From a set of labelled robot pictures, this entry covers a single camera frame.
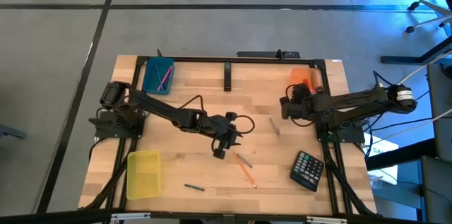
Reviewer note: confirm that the blue pen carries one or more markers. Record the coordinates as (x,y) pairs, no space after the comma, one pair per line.
(157,75)

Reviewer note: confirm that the yellow translucent bin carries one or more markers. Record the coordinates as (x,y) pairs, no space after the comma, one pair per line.
(143,174)

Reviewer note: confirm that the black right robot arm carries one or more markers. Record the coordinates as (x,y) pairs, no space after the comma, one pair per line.
(353,98)

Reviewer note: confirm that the silver metal bracket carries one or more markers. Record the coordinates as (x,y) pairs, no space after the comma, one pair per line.
(130,216)
(326,220)

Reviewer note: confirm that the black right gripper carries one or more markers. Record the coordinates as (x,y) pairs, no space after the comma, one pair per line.
(309,101)

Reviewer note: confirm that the black aluminium table frame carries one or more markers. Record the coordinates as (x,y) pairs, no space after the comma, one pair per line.
(247,59)

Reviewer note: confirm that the grey cabinet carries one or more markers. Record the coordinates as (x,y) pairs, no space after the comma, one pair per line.
(438,188)

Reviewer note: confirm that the dark green crayon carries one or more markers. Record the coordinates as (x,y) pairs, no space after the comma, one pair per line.
(194,187)

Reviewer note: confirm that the black upright mount post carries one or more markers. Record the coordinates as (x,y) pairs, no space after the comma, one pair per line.
(227,75)

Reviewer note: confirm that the red eraser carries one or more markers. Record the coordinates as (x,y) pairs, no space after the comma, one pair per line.
(306,84)

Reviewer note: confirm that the black front crossbar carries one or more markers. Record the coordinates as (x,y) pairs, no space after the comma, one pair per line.
(53,215)

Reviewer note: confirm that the pink pen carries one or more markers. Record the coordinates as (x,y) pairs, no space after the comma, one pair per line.
(165,78)

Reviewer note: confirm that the black desk foot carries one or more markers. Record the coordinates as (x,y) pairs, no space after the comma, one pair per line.
(402,59)

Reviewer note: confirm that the orange translucent bin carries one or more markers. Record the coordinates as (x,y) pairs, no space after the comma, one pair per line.
(298,75)

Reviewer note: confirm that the white office chair base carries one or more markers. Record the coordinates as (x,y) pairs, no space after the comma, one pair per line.
(429,5)

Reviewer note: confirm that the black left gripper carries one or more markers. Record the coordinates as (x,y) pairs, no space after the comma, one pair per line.
(222,134)

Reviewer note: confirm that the black flat bar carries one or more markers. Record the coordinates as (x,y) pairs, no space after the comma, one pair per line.
(261,54)

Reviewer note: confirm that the black calculator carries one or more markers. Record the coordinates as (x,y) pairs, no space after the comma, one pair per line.
(306,171)

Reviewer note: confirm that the yellow pencil with eraser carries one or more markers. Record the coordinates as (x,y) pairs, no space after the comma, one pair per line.
(244,169)

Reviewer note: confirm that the grey chair leg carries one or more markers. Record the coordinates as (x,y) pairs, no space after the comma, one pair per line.
(10,132)

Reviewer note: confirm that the grey desk top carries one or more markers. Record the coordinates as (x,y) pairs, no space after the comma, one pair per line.
(441,111)

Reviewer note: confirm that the teal plastic bin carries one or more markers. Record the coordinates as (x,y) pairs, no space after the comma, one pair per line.
(149,82)

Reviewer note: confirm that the white printed box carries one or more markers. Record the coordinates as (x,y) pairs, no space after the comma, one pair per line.
(383,153)

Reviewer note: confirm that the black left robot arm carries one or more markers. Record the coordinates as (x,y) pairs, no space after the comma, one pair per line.
(159,107)

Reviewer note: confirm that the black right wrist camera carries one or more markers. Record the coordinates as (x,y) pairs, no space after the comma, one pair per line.
(290,107)

